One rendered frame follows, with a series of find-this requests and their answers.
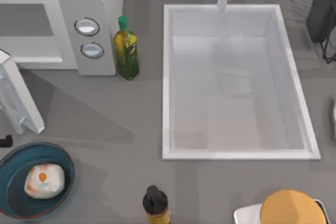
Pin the dark blue bowl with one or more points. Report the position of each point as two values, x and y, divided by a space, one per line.
15 187

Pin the white sink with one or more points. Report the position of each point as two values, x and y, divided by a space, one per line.
236 90

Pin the pale microwave oven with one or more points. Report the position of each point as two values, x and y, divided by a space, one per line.
84 11

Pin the orange round lid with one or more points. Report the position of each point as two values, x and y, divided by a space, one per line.
291 208

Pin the white microwave door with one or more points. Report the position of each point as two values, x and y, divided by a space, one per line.
18 90

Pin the green oil bottle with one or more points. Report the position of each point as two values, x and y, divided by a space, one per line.
126 51

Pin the white food packet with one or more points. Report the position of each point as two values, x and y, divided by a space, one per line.
44 180

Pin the black-capped yellow bottle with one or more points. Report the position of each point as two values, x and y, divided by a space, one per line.
156 205

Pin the microwave knob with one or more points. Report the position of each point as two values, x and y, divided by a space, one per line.
86 26
92 50

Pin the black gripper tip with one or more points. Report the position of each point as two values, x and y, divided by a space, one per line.
6 141

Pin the white container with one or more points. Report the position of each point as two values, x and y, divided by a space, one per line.
248 214

